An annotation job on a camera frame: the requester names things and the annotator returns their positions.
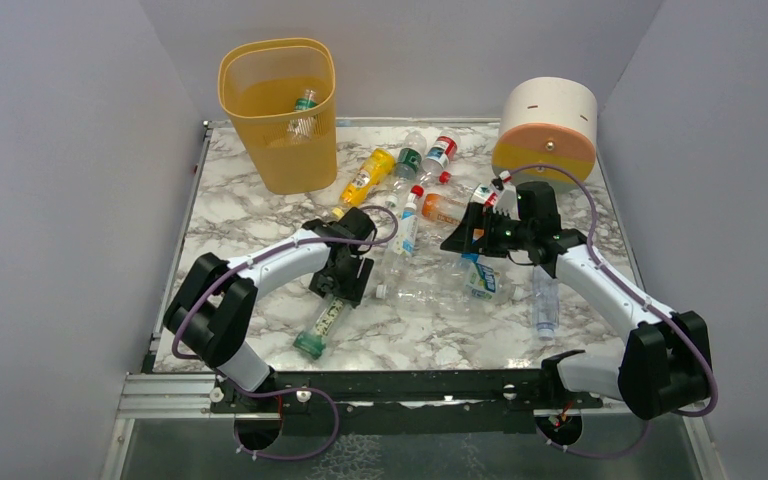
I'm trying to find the orange drink bottle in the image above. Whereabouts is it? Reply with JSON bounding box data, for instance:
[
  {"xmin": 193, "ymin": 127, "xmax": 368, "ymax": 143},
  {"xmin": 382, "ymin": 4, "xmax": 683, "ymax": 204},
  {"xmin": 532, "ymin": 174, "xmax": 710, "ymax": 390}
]
[{"xmin": 421, "ymin": 193, "xmax": 466, "ymax": 226}]

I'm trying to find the clear bottle red white label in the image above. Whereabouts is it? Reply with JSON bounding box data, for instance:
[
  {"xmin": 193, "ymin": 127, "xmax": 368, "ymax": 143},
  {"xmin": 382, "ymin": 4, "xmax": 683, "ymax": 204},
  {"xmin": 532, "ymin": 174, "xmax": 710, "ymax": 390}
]
[{"xmin": 438, "ymin": 171, "xmax": 495, "ymax": 206}]

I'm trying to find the white cylindrical container orange lid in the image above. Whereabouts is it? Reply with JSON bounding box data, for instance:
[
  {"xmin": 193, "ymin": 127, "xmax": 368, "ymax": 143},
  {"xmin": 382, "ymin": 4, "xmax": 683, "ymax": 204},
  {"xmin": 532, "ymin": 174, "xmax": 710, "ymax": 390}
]
[{"xmin": 491, "ymin": 77, "xmax": 598, "ymax": 195}]

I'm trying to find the clear bottle blue label red cap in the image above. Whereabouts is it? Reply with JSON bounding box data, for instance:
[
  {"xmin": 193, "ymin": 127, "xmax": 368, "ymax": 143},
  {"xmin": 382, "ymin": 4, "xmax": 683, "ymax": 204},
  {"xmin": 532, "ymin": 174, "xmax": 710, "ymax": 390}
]
[{"xmin": 382, "ymin": 185, "xmax": 424, "ymax": 285}]

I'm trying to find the clear bottle blue green label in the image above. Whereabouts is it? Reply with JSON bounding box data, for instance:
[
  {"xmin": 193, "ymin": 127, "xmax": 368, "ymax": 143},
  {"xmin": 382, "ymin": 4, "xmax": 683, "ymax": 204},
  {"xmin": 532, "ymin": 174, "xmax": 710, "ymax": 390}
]
[{"xmin": 451, "ymin": 255, "xmax": 527, "ymax": 305}]

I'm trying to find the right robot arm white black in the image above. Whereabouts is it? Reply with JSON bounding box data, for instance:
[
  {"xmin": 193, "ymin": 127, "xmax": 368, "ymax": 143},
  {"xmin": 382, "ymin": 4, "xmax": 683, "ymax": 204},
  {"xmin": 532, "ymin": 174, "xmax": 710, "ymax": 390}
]
[{"xmin": 441, "ymin": 181, "xmax": 718, "ymax": 420}]

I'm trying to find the green tinted bottle green cap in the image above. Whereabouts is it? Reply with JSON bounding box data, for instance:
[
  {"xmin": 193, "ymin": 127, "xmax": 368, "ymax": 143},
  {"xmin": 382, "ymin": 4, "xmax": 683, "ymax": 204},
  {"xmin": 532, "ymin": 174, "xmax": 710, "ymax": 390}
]
[{"xmin": 293, "ymin": 295, "xmax": 354, "ymax": 360}]

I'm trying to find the small clear bottle blue cap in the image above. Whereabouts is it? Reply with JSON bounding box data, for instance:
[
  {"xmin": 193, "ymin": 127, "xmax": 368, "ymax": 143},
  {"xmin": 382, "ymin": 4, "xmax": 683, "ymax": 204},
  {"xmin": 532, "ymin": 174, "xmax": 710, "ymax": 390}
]
[{"xmin": 531, "ymin": 267, "xmax": 560, "ymax": 341}]

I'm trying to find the yellow juice bottle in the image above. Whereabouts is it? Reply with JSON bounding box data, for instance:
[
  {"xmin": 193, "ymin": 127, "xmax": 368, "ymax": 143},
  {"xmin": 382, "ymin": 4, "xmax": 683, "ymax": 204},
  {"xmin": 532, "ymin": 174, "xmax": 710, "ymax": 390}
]
[{"xmin": 331, "ymin": 149, "xmax": 396, "ymax": 219}]

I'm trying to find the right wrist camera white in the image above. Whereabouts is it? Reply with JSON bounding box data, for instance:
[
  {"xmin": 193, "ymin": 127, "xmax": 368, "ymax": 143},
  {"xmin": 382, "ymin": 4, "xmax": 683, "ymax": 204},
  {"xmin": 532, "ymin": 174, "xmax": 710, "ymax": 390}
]
[{"xmin": 489, "ymin": 170, "xmax": 519, "ymax": 216}]

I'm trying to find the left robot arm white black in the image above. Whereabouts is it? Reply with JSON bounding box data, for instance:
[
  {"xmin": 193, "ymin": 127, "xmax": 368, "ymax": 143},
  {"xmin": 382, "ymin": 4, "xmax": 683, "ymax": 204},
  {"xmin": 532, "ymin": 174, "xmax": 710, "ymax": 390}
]
[{"xmin": 163, "ymin": 208, "xmax": 376, "ymax": 392}]

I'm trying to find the clear bottle bright blue label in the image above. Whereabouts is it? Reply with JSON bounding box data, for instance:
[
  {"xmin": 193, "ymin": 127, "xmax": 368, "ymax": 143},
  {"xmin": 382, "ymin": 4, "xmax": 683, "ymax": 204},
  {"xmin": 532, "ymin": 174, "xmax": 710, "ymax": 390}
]
[{"xmin": 423, "ymin": 233, "xmax": 511, "ymax": 280}]

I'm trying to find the black aluminium base frame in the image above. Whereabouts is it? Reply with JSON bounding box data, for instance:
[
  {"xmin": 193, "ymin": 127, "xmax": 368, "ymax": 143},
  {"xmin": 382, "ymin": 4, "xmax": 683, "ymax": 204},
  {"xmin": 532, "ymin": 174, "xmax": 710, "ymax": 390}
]
[{"xmin": 116, "ymin": 117, "xmax": 707, "ymax": 439}]

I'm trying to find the clear unlabeled bottle white cap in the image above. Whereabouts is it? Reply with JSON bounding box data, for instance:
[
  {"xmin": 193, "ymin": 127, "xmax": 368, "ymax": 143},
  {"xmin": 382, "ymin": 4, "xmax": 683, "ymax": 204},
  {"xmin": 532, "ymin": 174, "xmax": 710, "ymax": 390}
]
[{"xmin": 374, "ymin": 281, "xmax": 472, "ymax": 316}]

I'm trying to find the yellow plastic mesh bin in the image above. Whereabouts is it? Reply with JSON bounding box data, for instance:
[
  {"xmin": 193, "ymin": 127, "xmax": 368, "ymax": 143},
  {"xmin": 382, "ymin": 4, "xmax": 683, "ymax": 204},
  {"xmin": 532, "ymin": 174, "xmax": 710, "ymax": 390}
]
[{"xmin": 217, "ymin": 38, "xmax": 337, "ymax": 195}]

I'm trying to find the clear bottle green white label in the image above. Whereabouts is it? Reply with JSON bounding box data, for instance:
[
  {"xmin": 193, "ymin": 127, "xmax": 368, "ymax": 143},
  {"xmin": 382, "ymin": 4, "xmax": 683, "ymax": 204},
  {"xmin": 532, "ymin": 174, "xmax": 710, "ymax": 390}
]
[{"xmin": 284, "ymin": 88, "xmax": 320, "ymax": 144}]

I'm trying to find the clear bottle dark green label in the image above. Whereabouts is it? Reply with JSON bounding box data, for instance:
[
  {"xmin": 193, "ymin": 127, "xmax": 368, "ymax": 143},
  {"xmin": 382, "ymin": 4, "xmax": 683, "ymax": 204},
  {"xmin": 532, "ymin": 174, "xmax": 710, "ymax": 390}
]
[{"xmin": 392, "ymin": 130, "xmax": 427, "ymax": 182}]

